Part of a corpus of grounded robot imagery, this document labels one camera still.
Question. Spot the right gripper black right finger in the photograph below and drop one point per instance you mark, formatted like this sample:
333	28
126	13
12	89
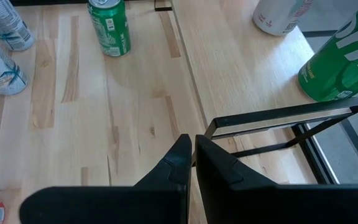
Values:
291	205

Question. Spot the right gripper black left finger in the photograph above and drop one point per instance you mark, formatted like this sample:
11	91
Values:
110	207

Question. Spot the green Sprite can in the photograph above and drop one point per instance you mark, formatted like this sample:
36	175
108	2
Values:
343	62
110	31

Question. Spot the silver Diet Coke can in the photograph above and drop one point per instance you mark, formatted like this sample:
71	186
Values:
278	15

